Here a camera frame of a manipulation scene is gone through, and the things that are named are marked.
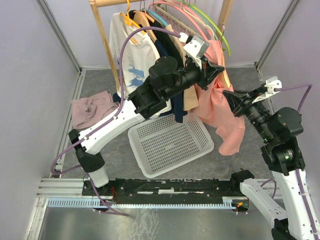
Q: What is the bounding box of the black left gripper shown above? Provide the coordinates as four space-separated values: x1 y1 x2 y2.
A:
164 56 227 101

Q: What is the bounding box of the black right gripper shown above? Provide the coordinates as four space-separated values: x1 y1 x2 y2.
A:
223 85 276 142

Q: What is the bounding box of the salmon pink t shirt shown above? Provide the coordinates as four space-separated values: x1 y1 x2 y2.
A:
194 38 246 156

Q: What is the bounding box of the beige tan t shirt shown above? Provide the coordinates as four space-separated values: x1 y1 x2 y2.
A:
161 33 199 111

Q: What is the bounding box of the turquoise plastic hanger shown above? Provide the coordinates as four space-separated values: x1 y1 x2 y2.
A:
142 8 176 33

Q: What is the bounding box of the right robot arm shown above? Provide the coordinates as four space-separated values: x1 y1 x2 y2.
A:
223 87 320 240

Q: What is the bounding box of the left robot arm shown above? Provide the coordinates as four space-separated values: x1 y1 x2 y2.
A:
68 56 225 195

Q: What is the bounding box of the pink plastic hanger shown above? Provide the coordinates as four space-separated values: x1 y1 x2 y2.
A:
147 0 226 67

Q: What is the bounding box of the navy blue t shirt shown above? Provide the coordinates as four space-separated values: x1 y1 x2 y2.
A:
112 10 198 124

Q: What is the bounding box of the lime green hanger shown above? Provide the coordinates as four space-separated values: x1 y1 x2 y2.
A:
178 0 234 57

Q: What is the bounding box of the white printed t shirt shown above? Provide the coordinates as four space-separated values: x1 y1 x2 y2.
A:
109 11 173 119

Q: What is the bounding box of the orange plastic hanger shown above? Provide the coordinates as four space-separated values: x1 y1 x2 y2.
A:
120 0 148 29

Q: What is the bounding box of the wooden clothes rack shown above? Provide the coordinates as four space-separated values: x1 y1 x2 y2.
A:
89 0 234 111

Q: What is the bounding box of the white perforated plastic basket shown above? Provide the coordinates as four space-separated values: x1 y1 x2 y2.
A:
127 113 215 178

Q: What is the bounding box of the mauve pink crumpled garment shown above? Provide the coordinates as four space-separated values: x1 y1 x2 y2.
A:
71 91 119 130

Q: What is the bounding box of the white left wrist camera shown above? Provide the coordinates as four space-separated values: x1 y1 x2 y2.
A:
179 32 209 69

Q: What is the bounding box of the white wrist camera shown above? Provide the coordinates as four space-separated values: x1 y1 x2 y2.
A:
179 32 209 69
252 75 282 104

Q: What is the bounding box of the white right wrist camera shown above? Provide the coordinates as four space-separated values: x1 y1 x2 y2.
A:
252 75 282 104

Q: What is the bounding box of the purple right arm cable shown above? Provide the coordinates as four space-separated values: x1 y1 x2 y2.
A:
234 83 320 240

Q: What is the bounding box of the light blue cable duct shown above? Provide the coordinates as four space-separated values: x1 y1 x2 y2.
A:
46 196 251 209

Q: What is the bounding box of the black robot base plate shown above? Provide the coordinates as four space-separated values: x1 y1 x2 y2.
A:
96 170 254 205

